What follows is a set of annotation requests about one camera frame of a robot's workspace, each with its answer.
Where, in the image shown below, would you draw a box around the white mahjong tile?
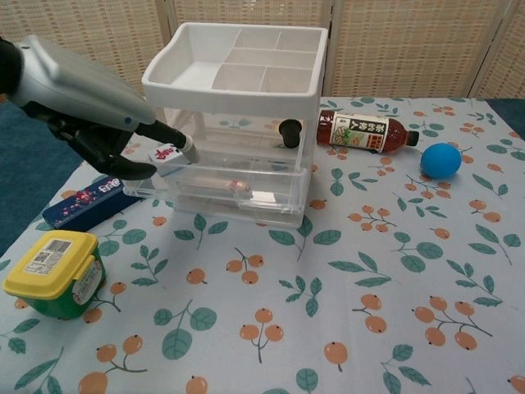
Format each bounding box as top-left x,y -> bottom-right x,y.
149,143 -> 185,176

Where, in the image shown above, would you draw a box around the clear plastic drawer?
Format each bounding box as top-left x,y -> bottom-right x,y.
176,203 -> 307,227

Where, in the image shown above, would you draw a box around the green tub with yellow lid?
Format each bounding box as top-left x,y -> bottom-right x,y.
2,229 -> 107,321

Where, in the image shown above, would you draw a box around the white plastic drawer organizer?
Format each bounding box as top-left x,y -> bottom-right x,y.
141,22 -> 329,227

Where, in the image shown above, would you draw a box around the wooden pen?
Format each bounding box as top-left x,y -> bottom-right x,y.
192,175 -> 252,197

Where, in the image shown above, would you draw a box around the woven bamboo folding screen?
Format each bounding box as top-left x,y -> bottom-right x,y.
0,0 -> 525,100

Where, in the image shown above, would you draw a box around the blue ball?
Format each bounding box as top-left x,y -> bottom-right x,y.
421,142 -> 463,180

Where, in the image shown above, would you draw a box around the floral fruit print tablecloth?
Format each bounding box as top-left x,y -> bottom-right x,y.
0,96 -> 525,394

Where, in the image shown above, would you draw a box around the brown tea bottle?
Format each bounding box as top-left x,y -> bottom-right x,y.
315,109 -> 420,156

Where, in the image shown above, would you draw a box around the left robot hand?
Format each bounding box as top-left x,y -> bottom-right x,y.
11,34 -> 201,181

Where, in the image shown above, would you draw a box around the small black cup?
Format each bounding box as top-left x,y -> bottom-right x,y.
278,119 -> 304,149

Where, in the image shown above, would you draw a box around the clear drawer holding pen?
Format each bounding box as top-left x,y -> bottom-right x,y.
121,153 -> 309,218

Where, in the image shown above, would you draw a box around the navy blue floral box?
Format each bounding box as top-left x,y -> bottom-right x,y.
42,174 -> 144,231

